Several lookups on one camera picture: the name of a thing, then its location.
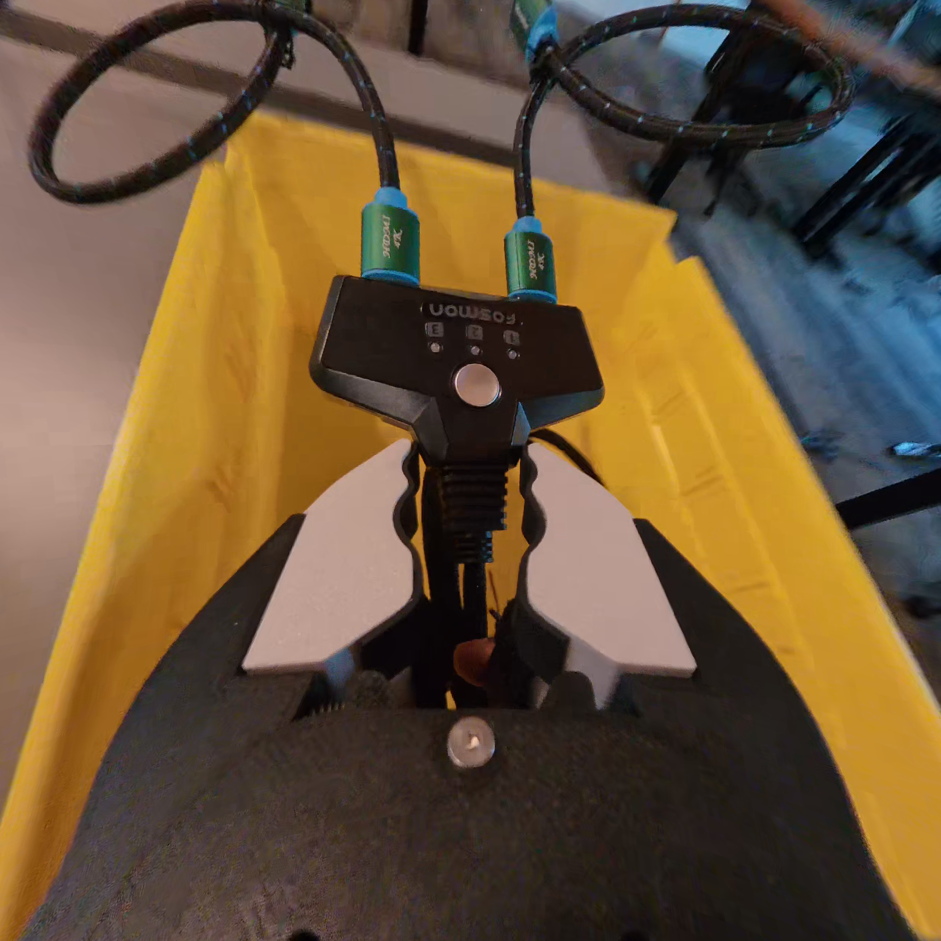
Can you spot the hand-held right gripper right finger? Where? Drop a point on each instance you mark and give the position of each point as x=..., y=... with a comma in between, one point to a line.
x=610, y=588

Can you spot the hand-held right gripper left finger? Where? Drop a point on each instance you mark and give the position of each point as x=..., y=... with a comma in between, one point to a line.
x=331, y=581

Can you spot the black HDMI switch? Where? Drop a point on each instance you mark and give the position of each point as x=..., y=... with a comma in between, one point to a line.
x=382, y=353

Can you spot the yellow plastic bin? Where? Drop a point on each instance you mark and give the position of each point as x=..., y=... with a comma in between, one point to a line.
x=220, y=367

